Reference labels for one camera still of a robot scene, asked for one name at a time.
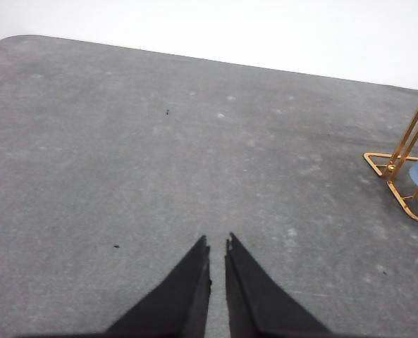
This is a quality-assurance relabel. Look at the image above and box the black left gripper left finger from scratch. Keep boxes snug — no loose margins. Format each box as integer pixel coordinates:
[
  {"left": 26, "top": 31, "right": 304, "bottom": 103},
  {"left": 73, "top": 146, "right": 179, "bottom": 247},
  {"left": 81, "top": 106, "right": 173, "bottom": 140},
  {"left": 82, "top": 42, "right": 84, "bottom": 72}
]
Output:
[{"left": 102, "top": 235, "right": 212, "bottom": 338}]

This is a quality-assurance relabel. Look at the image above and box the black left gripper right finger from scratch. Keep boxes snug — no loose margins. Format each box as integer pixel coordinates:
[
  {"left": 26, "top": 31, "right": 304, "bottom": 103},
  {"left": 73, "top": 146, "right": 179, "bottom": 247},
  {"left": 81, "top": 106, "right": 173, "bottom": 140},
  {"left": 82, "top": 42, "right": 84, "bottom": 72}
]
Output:
[{"left": 225, "top": 232, "right": 332, "bottom": 338}]

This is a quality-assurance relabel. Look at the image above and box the gold wire cup rack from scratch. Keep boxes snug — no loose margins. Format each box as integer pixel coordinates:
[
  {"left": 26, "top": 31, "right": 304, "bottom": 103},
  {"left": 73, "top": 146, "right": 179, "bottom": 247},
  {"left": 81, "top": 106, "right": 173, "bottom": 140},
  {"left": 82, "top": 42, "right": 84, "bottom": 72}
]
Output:
[{"left": 363, "top": 106, "right": 418, "bottom": 223}]

